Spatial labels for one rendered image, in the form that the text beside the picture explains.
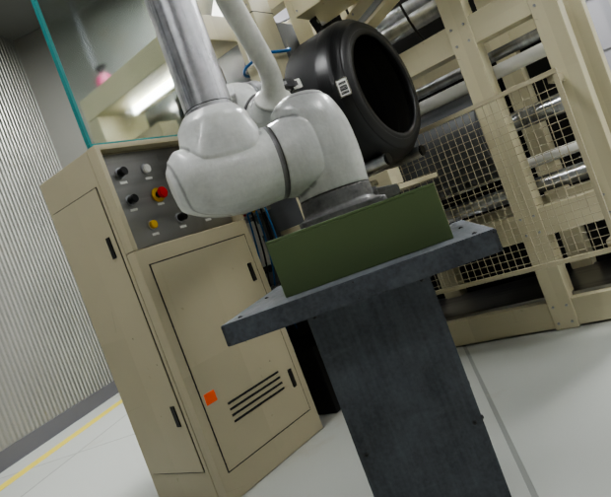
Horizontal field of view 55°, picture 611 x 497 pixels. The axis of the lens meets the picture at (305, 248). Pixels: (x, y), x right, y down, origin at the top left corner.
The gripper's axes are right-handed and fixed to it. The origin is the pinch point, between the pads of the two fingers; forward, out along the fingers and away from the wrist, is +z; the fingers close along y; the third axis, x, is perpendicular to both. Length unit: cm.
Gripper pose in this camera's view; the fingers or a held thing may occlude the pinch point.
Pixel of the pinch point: (294, 84)
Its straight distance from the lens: 199.5
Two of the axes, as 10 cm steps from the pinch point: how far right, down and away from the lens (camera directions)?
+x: 4.3, 8.9, 1.4
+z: 5.2, -3.7, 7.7
